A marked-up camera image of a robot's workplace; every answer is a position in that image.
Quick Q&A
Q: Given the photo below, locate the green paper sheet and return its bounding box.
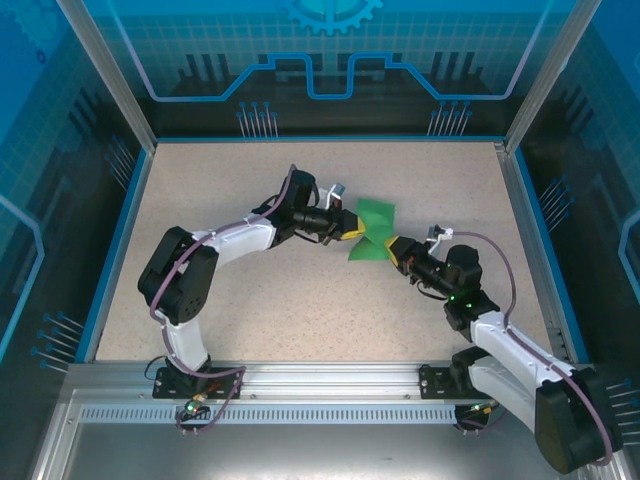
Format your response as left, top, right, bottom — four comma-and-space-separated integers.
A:
346, 197, 398, 263

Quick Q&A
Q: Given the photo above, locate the thin black cable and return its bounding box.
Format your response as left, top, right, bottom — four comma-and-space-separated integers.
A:
144, 355, 169, 382

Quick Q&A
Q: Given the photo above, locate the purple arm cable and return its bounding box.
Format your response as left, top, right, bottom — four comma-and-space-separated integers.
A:
449, 230, 615, 469
149, 164, 301, 435

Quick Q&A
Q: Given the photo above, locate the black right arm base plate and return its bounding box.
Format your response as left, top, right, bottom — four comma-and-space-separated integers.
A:
418, 364, 512, 400

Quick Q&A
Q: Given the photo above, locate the aluminium frame post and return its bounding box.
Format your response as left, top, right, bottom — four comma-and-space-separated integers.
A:
54, 0, 160, 151
502, 0, 601, 151

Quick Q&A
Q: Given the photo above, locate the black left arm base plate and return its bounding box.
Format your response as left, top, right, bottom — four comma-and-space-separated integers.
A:
152, 366, 245, 400

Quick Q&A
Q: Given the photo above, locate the slotted grey cable duct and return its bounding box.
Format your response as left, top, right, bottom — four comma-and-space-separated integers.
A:
78, 405, 501, 426

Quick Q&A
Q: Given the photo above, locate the aluminium side rail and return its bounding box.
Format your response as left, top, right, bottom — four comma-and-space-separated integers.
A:
492, 141, 571, 362

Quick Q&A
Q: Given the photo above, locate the blue table edge strip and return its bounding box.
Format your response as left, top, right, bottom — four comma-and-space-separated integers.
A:
509, 147, 591, 364
74, 147, 154, 364

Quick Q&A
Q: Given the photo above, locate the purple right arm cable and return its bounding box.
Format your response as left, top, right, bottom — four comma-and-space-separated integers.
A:
449, 230, 615, 469

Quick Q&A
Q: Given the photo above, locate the grey metal tray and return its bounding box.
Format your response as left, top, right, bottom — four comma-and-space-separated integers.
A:
29, 389, 626, 480

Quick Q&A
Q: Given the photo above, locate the aluminium frame rail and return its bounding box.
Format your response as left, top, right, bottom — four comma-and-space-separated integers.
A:
64, 360, 599, 404

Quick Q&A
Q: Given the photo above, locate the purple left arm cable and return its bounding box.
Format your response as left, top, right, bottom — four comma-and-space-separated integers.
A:
149, 164, 301, 435

